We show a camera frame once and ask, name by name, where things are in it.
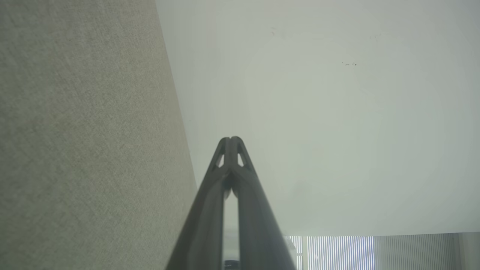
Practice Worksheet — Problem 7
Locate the white vertical window blind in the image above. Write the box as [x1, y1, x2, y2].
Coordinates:
[375, 233, 460, 270]
[286, 235, 375, 270]

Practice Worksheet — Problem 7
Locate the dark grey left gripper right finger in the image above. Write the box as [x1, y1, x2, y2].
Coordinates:
[231, 136, 297, 270]

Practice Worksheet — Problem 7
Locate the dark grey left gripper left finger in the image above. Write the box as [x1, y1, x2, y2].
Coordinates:
[165, 136, 230, 270]

